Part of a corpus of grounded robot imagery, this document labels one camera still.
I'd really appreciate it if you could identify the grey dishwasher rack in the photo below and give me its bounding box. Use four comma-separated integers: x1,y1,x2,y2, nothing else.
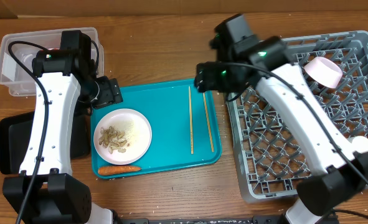
227,30,368,203

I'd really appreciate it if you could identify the peanut shells pile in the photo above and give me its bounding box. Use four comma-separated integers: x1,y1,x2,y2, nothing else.
98,126,128,154

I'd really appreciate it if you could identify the white cup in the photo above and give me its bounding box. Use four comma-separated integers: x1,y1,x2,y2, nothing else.
347,136,368,154

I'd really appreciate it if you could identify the teal serving tray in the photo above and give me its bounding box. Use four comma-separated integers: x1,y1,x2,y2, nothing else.
90,79,222,177

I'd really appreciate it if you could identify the clear plastic bin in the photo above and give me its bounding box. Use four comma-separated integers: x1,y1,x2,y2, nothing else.
0,27,105,97

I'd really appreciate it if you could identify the orange carrot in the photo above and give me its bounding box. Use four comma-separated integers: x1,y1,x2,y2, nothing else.
98,166,141,176

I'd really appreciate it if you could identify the pink bowl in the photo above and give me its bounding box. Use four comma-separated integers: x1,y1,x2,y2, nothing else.
304,57,342,89

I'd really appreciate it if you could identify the wooden chopstick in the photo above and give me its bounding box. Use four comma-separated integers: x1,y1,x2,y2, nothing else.
202,93,214,152
188,86,194,154

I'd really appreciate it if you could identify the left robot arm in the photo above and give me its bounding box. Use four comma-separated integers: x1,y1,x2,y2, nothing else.
2,30,123,223

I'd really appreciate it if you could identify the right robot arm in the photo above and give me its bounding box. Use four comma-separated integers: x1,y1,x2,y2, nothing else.
194,14,368,223

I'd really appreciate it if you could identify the black tray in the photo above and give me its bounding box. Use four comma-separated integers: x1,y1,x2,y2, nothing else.
0,112,90,175

